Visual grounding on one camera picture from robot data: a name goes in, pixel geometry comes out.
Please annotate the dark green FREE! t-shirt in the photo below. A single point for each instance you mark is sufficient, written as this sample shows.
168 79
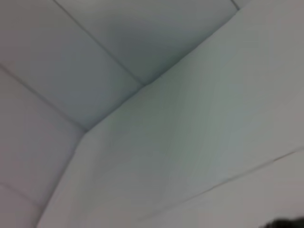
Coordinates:
285 224

